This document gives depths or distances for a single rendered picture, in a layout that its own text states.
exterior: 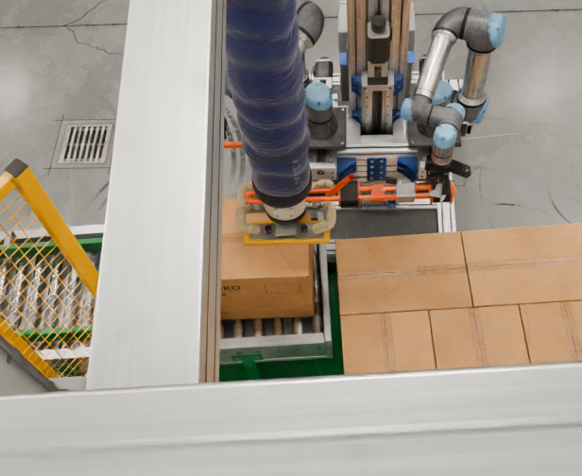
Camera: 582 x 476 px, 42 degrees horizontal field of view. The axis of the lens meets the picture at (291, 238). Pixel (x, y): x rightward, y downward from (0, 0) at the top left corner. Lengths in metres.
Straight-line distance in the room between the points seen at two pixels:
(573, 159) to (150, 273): 4.11
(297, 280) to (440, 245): 0.83
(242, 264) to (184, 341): 2.45
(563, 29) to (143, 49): 4.63
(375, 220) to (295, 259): 1.04
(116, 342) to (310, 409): 0.27
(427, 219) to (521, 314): 0.86
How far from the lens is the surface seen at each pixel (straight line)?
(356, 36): 3.17
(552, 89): 5.00
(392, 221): 4.05
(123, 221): 0.75
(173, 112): 0.81
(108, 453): 0.49
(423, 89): 2.76
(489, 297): 3.50
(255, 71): 2.22
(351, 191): 2.89
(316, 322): 3.40
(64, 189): 4.78
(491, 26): 2.88
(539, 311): 3.52
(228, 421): 0.47
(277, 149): 2.49
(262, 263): 3.10
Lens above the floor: 3.65
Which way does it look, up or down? 59 degrees down
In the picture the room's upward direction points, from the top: 9 degrees counter-clockwise
